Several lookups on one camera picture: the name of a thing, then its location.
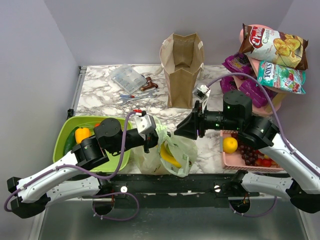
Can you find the purple snack bag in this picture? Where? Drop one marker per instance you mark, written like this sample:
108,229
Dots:
228,84
238,63
252,90

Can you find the yellow toy bananas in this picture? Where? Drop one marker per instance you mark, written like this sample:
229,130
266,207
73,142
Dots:
167,156

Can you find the pink tiered shelf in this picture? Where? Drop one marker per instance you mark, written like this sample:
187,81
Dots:
279,95

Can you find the lime green tray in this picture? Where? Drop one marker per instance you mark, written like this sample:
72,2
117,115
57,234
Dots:
83,121

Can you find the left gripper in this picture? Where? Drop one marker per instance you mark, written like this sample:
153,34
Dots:
151,140

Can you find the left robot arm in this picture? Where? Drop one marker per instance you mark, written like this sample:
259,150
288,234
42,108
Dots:
71,176

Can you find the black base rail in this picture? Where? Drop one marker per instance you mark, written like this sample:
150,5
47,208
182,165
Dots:
169,191

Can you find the blue handled screwdriver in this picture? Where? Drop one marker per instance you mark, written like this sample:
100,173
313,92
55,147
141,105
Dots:
127,96

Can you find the clear plastic organizer box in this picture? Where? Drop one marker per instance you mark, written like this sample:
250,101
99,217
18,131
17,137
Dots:
127,78

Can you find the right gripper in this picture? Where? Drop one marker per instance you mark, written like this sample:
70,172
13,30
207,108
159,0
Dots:
195,121

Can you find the red toy cherries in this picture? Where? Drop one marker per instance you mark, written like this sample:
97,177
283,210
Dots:
262,160

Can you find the yellow toy bell pepper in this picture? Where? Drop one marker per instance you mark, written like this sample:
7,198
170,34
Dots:
81,134

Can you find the dark red toy grapes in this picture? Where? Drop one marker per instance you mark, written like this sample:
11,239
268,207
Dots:
247,153

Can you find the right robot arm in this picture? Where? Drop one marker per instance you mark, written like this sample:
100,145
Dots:
301,188

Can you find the pink plastic basket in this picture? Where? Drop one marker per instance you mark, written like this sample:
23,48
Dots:
234,161

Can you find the yellow toy lemon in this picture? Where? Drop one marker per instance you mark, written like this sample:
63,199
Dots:
229,145

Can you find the silver wrench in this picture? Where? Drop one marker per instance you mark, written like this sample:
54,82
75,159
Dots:
142,95

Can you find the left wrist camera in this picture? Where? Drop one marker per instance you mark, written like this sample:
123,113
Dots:
145,124

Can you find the brown toy faucet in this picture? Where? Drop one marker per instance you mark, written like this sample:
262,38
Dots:
149,85

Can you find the green toy cucumber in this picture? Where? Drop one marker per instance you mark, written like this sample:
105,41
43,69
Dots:
70,141

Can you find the purple snack bag top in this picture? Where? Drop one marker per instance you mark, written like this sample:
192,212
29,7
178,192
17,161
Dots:
238,63

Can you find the light green plastic grocery bag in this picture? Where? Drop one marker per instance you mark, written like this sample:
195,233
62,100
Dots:
172,154

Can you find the brown paper bag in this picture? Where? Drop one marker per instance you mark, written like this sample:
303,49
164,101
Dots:
182,60

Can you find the brown cassava chips bag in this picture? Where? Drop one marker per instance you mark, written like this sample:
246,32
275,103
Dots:
274,46

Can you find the purple snack bag left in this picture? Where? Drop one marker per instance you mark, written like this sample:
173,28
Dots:
228,84

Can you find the teal Fox's candy bag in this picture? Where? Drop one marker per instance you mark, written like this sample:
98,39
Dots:
281,77

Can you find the purple snack bag right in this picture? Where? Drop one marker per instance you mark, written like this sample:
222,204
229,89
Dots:
252,90

